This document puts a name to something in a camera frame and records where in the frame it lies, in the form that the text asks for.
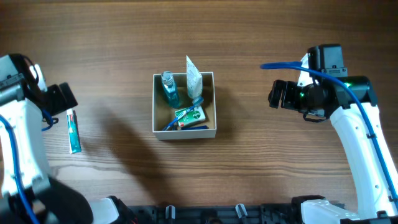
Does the blue mouthwash bottle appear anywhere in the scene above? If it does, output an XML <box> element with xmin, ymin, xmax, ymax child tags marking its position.
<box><xmin>161</xmin><ymin>71</ymin><xmax>180</xmax><ymax>109</ymax></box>

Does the teal small toothpaste tube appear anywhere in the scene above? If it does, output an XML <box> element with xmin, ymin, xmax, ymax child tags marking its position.
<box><xmin>67</xmin><ymin>108</ymin><xmax>81</xmax><ymax>154</ymax></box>

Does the white toothpaste tube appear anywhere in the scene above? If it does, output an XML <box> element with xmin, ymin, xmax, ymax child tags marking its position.
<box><xmin>186</xmin><ymin>56</ymin><xmax>203</xmax><ymax>100</ymax></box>

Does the green soap box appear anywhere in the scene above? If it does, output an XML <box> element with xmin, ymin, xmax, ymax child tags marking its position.
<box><xmin>177</xmin><ymin>106</ymin><xmax>206</xmax><ymax>128</ymax></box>

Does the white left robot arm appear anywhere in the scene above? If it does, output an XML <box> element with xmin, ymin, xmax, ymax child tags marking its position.
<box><xmin>1</xmin><ymin>82</ymin><xmax>94</xmax><ymax>223</ymax></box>

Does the blue disposable razor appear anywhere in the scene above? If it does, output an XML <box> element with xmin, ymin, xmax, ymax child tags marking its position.
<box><xmin>182</xmin><ymin>125</ymin><xmax>208</xmax><ymax>130</ymax></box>

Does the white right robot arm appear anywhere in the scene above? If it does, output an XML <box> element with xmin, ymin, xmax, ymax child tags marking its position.
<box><xmin>268</xmin><ymin>77</ymin><xmax>397</xmax><ymax>223</ymax></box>

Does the white cardboard box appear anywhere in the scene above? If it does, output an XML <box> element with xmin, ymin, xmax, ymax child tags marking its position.
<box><xmin>152</xmin><ymin>72</ymin><xmax>217</xmax><ymax>140</ymax></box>

